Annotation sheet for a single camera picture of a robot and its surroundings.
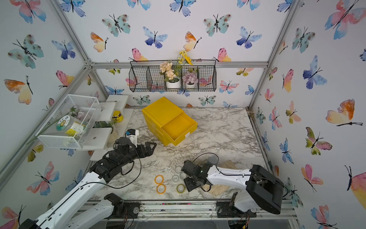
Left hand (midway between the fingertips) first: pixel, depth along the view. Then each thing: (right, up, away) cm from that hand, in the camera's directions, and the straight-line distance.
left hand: (151, 144), depth 76 cm
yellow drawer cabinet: (+1, +16, +10) cm, 19 cm away
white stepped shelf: (-32, +10, +19) cm, 39 cm away
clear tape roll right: (+16, -20, +9) cm, 27 cm away
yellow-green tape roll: (+15, -25, +5) cm, 30 cm away
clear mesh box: (-41, +20, +6) cm, 46 cm away
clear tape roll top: (+13, -17, +12) cm, 25 cm away
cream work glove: (+36, -26, +4) cm, 45 cm away
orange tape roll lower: (+4, -27, +3) cm, 28 cm away
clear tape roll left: (+12, -22, +8) cm, 26 cm away
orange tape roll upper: (+5, -22, +8) cm, 24 cm away
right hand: (+21, -23, +5) cm, 31 cm away
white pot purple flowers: (+21, +37, +11) cm, 44 cm away
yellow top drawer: (+11, +6, +10) cm, 16 cm away
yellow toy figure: (-32, +16, +28) cm, 46 cm away
